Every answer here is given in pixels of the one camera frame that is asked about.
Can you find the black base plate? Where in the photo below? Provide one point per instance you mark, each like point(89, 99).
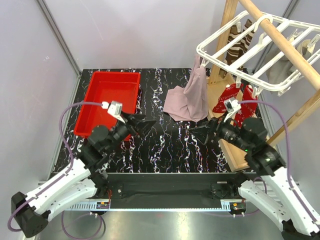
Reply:
point(183, 192)

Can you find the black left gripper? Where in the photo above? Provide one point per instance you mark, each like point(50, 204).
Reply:
point(141, 128)

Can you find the mauve sock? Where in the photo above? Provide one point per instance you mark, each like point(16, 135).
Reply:
point(189, 103)

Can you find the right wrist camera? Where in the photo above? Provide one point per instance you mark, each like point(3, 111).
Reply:
point(232, 106)

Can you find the red plastic bin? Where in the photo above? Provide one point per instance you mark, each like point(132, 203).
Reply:
point(106, 86)

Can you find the red snowflake sock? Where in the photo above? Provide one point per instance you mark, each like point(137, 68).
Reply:
point(247, 109)
point(230, 91)

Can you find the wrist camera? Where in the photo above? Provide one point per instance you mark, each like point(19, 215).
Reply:
point(114, 109)
point(232, 106)

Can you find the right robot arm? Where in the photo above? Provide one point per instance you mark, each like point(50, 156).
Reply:
point(288, 213)

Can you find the cream grey sock hanging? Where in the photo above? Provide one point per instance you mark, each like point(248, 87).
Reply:
point(283, 68)

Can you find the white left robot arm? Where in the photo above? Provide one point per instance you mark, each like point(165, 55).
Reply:
point(79, 180)

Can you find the wooden rack frame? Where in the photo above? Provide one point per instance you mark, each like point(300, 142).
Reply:
point(236, 157)

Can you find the white clip hanger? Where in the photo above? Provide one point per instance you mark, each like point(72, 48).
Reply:
point(264, 40)

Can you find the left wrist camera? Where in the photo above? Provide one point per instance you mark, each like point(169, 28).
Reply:
point(114, 109)

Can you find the wooden hanging rod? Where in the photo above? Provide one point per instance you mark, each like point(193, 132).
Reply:
point(281, 42)

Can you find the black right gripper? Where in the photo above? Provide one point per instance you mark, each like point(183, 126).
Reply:
point(216, 126)

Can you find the brown striped sock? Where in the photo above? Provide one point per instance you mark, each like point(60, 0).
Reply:
point(246, 40)
point(233, 52)

